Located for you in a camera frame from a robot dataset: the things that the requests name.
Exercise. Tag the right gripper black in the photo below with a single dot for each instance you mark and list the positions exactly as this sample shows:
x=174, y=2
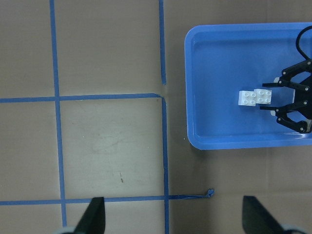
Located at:
x=302, y=98

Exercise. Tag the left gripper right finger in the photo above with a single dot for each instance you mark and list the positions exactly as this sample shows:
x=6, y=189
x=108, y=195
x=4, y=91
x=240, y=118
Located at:
x=256, y=219

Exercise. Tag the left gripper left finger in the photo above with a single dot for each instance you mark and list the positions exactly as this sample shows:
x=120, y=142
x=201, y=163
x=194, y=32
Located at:
x=93, y=220

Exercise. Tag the white block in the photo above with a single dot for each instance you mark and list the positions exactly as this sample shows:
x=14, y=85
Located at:
x=263, y=96
x=247, y=98

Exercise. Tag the blue plastic tray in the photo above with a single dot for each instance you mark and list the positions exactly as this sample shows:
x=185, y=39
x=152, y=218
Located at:
x=221, y=61

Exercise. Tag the brown paper table cover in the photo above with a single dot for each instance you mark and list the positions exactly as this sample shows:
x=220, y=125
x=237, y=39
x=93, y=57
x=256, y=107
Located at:
x=92, y=103

